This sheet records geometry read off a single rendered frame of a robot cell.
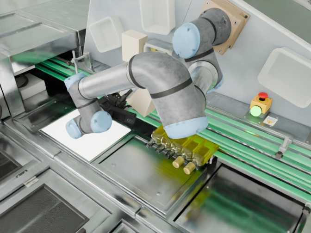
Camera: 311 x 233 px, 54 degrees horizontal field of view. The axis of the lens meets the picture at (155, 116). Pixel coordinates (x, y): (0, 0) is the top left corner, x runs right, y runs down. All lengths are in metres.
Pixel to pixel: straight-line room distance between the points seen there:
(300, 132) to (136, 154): 0.77
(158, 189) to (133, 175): 0.14
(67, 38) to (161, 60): 1.38
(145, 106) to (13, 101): 0.94
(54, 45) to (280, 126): 1.39
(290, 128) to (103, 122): 0.78
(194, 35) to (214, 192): 0.73
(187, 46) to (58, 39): 1.09
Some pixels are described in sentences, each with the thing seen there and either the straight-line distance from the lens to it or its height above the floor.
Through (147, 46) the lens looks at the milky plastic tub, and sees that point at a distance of 1.59.
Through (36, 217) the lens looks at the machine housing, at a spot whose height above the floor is 1.64.
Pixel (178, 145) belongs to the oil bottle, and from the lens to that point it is 1.38.
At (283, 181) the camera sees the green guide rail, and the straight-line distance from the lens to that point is 1.42.
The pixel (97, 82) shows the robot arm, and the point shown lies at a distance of 0.93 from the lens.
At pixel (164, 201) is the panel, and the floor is 1.27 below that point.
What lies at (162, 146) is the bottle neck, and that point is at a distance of 1.40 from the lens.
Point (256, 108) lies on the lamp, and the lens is 1.36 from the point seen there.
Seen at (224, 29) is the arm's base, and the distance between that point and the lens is 1.25.
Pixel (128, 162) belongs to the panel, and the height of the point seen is 1.19.
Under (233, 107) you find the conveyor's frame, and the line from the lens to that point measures 1.44.
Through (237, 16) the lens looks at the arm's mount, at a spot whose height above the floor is 0.83.
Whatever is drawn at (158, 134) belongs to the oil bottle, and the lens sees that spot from 1.44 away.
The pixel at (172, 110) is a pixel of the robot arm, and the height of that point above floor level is 1.44.
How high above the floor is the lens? 1.95
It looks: 39 degrees down
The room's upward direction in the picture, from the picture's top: 127 degrees counter-clockwise
